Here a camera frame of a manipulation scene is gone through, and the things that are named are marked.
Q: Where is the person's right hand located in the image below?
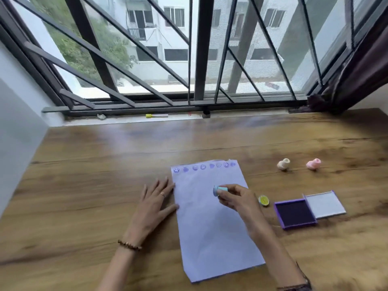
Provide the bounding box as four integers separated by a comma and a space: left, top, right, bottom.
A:
216, 184, 268, 231

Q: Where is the person's left hand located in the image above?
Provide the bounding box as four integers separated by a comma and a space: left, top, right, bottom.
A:
123, 177, 180, 247

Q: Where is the white paper sheet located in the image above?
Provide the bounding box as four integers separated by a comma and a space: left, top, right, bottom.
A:
171, 159, 266, 284

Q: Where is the person's right forearm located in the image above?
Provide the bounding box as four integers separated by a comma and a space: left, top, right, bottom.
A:
247, 220, 307, 291

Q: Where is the person's left forearm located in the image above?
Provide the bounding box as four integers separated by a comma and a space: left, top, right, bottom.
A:
96, 244, 141, 291

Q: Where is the purple ink pad case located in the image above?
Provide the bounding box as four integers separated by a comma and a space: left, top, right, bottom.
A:
274, 190, 347, 230

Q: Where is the dark metal window grille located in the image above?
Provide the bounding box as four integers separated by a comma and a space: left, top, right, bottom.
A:
0, 0, 388, 114

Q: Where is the white apartment building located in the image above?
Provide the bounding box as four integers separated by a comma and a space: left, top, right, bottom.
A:
88, 0, 349, 88

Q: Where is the green tree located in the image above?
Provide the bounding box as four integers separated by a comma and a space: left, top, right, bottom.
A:
29, 0, 137, 88

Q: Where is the dark brown curtain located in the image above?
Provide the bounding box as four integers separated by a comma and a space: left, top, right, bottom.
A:
307, 13, 388, 115

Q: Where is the brown bead bracelet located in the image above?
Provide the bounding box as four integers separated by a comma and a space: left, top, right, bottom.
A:
117, 239, 142, 252

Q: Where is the dark wrist bracelet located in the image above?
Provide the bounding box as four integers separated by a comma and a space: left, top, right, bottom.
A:
276, 262, 313, 291

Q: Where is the dark window frame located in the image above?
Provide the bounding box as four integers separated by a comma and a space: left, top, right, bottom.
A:
0, 0, 388, 118

